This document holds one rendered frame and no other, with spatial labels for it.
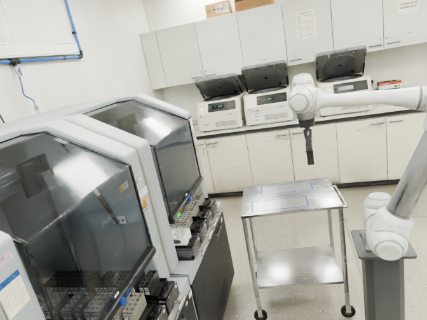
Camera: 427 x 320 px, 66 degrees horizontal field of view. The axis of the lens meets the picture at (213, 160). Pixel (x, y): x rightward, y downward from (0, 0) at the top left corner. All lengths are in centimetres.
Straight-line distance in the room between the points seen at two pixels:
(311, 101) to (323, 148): 261
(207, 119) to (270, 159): 90
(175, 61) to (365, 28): 220
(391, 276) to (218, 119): 268
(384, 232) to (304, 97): 67
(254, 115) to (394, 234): 263
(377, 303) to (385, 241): 56
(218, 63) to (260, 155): 123
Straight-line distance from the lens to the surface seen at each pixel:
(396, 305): 210
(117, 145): 152
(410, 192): 158
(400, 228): 162
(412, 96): 163
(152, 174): 165
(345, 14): 415
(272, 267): 250
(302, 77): 159
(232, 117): 396
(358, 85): 395
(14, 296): 101
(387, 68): 460
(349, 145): 404
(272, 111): 390
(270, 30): 412
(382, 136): 407
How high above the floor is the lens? 176
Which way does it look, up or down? 17 degrees down
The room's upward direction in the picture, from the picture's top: 11 degrees counter-clockwise
